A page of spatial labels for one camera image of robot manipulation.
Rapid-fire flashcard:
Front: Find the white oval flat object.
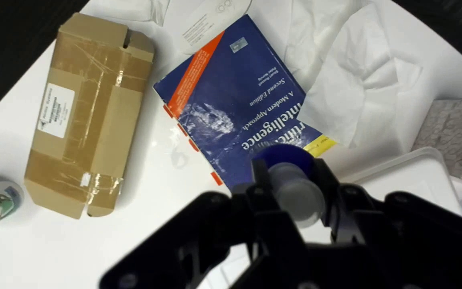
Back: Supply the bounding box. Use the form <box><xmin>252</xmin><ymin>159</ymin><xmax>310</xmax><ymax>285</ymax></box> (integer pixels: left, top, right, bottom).
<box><xmin>180</xmin><ymin>0</ymin><xmax>255</xmax><ymax>48</ymax></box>

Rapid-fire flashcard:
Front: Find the brown cardboard box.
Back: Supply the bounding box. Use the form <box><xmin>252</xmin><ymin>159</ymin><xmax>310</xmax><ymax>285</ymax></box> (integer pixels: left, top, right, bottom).
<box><xmin>22</xmin><ymin>11</ymin><xmax>157</xmax><ymax>220</ymax></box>

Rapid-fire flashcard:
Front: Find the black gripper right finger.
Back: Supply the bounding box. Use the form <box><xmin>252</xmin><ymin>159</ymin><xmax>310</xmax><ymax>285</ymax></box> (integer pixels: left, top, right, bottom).
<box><xmin>311</xmin><ymin>157</ymin><xmax>462</xmax><ymax>289</ymax></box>

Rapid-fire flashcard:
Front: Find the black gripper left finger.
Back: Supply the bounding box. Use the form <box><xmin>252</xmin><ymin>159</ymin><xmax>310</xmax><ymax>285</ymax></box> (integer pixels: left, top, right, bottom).
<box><xmin>98</xmin><ymin>157</ymin><xmax>308</xmax><ymax>289</ymax></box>

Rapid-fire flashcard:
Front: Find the white crumpled tissue paper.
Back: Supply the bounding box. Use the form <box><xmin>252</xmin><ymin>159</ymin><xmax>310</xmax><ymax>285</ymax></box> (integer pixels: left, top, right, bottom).
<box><xmin>316</xmin><ymin>28</ymin><xmax>427</xmax><ymax>179</ymax></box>

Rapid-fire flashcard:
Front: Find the blue hardcover textbook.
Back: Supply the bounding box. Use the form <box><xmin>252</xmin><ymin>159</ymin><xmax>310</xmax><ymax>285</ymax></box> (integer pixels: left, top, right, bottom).
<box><xmin>152</xmin><ymin>12</ymin><xmax>340</xmax><ymax>194</ymax></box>

